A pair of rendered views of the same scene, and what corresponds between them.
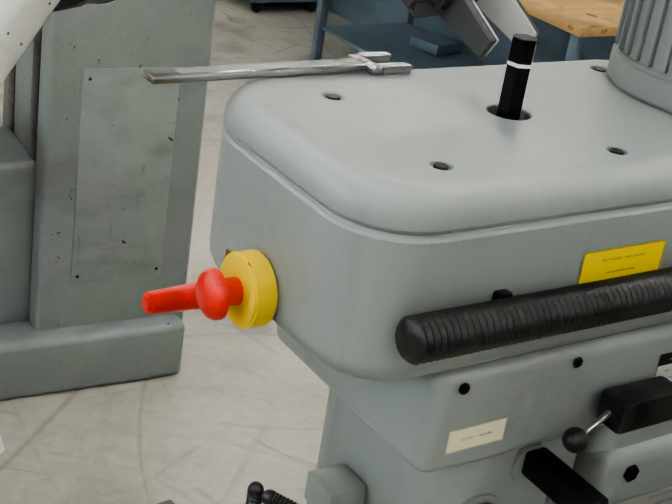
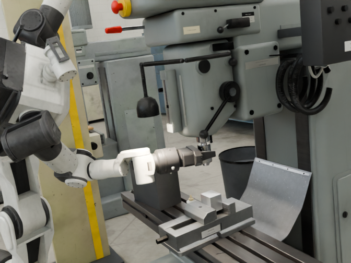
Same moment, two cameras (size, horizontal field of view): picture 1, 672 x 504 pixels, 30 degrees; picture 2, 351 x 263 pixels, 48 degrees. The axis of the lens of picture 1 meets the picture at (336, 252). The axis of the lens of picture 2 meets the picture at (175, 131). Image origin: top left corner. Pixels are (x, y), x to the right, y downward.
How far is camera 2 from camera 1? 72 cm
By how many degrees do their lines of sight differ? 15
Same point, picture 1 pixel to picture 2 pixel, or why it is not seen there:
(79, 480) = (147, 228)
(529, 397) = (204, 20)
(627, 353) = (230, 10)
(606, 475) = (239, 53)
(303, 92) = not seen: outside the picture
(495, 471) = (205, 50)
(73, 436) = not seen: hidden behind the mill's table
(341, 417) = (165, 58)
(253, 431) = not seen: hidden behind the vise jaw
